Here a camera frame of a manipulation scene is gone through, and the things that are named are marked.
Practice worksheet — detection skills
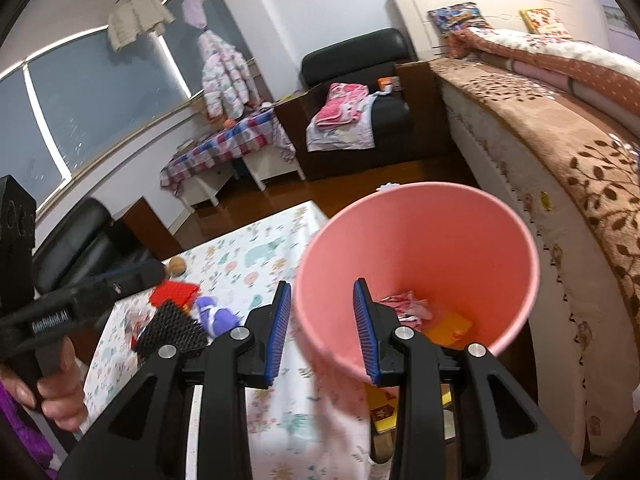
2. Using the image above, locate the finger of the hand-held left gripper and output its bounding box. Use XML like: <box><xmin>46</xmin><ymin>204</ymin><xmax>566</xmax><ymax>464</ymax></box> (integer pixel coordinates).
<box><xmin>70</xmin><ymin>258</ymin><xmax>167</xmax><ymax>311</ymax></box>

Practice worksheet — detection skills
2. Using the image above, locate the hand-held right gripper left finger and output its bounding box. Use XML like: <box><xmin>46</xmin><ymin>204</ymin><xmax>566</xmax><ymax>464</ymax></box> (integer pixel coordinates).
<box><xmin>57</xmin><ymin>281</ymin><xmax>292</xmax><ymax>480</ymax></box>

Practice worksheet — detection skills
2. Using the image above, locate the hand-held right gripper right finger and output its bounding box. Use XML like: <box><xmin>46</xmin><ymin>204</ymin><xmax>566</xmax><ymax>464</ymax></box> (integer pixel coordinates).
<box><xmin>352</xmin><ymin>277</ymin><xmax>586</xmax><ymax>480</ymax></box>

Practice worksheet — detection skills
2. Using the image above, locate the red foam net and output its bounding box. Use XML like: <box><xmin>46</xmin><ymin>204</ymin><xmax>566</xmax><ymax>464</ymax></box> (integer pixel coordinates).
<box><xmin>149</xmin><ymin>281</ymin><xmax>201</xmax><ymax>311</ymax></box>

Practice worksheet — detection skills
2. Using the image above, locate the pink plastic bin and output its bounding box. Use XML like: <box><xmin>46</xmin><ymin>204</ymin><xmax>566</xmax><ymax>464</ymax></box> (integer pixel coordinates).
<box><xmin>293</xmin><ymin>183</ymin><xmax>541</xmax><ymax>385</ymax></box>

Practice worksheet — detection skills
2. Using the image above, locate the person's left forearm purple sleeve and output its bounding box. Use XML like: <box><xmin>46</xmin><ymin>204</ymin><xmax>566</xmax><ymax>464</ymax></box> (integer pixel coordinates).
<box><xmin>0</xmin><ymin>382</ymin><xmax>57</xmax><ymax>480</ymax></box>

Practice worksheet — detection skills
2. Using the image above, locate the person's left hand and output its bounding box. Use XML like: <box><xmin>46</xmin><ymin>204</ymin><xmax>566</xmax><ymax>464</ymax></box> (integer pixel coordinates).
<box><xmin>0</xmin><ymin>347</ymin><xmax>90</xmax><ymax>432</ymax></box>

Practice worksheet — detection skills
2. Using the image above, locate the pink patterned wrapper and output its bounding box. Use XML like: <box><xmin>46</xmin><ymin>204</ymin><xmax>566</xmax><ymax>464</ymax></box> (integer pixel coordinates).
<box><xmin>380</xmin><ymin>290</ymin><xmax>433</xmax><ymax>333</ymax></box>

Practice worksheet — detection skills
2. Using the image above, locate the brown wooden side table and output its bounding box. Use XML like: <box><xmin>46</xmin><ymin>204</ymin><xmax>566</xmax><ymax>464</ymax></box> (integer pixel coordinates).
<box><xmin>114</xmin><ymin>196</ymin><xmax>183</xmax><ymax>261</ymax></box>

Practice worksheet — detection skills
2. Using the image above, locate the black leather armchair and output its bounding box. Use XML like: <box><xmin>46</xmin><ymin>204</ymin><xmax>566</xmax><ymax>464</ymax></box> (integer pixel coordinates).
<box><xmin>32</xmin><ymin>197</ymin><xmax>173</xmax><ymax>296</ymax></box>

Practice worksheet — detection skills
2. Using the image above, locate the black foam net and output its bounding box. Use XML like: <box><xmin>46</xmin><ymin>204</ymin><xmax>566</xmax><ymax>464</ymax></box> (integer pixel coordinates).
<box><xmin>131</xmin><ymin>300</ymin><xmax>210</xmax><ymax>361</ymax></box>

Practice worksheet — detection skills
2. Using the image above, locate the purple wrapper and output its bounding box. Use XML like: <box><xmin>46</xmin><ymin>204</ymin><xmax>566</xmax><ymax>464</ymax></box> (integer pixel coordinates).
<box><xmin>194</xmin><ymin>296</ymin><xmax>237</xmax><ymax>337</ymax></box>

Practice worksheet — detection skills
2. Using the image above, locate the floral bear print tablecloth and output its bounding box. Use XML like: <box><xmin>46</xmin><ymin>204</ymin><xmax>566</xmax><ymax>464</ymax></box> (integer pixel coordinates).
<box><xmin>82</xmin><ymin>200</ymin><xmax>373</xmax><ymax>480</ymax></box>

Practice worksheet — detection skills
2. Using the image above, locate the yellow cardboard box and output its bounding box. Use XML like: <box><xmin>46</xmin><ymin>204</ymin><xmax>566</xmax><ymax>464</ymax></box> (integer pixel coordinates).
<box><xmin>367</xmin><ymin>382</ymin><xmax>453</xmax><ymax>435</ymax></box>

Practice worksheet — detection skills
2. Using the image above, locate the yellow orange packet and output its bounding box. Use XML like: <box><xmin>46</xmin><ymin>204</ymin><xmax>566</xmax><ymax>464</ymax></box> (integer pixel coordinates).
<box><xmin>425</xmin><ymin>312</ymin><xmax>473</xmax><ymax>348</ymax></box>

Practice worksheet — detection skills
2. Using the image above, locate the white wooden stool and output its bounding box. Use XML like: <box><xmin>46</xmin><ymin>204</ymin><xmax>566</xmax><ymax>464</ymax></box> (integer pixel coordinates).
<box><xmin>180</xmin><ymin>162</ymin><xmax>236</xmax><ymax>209</ymax></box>
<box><xmin>242</xmin><ymin>147</ymin><xmax>307</xmax><ymax>192</ymax></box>

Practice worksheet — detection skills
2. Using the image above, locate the large curved window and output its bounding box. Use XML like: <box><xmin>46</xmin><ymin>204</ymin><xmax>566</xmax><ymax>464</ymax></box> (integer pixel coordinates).
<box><xmin>0</xmin><ymin>0</ymin><xmax>251</xmax><ymax>221</ymax></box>

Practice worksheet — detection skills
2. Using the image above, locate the plaid tablecloth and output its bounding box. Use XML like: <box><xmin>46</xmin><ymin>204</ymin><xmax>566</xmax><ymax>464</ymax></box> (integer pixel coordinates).
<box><xmin>160</xmin><ymin>107</ymin><xmax>297</xmax><ymax>193</ymax></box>

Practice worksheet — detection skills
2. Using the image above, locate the white patterned cloth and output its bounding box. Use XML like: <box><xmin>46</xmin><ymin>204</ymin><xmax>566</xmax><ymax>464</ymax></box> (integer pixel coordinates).
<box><xmin>306</xmin><ymin>92</ymin><xmax>381</xmax><ymax>153</ymax></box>

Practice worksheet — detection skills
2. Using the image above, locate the bed with beige skirt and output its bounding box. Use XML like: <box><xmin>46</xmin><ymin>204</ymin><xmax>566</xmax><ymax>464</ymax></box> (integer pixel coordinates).
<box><xmin>432</xmin><ymin>57</ymin><xmax>640</xmax><ymax>473</ymax></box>

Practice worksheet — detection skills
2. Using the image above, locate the pink white puffer jacket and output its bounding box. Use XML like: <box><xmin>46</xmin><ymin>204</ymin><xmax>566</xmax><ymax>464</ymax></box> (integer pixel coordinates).
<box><xmin>197</xmin><ymin>30</ymin><xmax>261</xmax><ymax>118</ymax></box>

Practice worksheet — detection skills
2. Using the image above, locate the pink patterned garment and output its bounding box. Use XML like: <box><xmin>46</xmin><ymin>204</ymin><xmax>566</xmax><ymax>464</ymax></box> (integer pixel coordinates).
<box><xmin>314</xmin><ymin>81</ymin><xmax>371</xmax><ymax>128</ymax></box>

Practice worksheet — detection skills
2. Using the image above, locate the beige knit garment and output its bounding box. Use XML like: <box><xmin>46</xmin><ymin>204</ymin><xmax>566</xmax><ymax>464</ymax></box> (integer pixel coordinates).
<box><xmin>107</xmin><ymin>0</ymin><xmax>176</xmax><ymax>52</ymax></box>

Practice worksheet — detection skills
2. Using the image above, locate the black leather sofa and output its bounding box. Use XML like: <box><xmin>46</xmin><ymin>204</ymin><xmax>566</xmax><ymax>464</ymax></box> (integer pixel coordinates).
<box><xmin>274</xmin><ymin>27</ymin><xmax>451</xmax><ymax>182</ymax></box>

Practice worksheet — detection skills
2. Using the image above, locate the brown leaf print blanket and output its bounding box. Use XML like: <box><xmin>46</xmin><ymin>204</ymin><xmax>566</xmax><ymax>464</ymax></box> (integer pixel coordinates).
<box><xmin>430</xmin><ymin>57</ymin><xmax>640</xmax><ymax>311</ymax></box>

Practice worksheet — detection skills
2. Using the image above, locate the pink hanging garment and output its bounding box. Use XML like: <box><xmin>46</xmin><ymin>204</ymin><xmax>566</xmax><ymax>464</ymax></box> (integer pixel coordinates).
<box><xmin>181</xmin><ymin>0</ymin><xmax>211</xmax><ymax>28</ymax></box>

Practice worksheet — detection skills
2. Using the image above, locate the colourful patterned pillow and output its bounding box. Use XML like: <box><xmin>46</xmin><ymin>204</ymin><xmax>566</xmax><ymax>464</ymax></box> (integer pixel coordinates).
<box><xmin>427</xmin><ymin>2</ymin><xmax>493</xmax><ymax>33</ymax></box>

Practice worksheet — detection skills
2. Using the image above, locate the orange dotted quilt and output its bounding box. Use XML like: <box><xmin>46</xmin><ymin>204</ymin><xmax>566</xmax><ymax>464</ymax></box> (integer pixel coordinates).
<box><xmin>445</xmin><ymin>25</ymin><xmax>640</xmax><ymax>121</ymax></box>

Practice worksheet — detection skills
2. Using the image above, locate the yellow red patterned pillow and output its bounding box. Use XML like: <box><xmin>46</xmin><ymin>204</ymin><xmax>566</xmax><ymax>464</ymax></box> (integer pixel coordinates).
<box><xmin>519</xmin><ymin>7</ymin><xmax>573</xmax><ymax>40</ymax></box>

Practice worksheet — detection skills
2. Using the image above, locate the wall picture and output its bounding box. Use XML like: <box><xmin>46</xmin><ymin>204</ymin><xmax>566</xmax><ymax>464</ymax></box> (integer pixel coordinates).
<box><xmin>602</xmin><ymin>5</ymin><xmax>637</xmax><ymax>36</ymax></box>

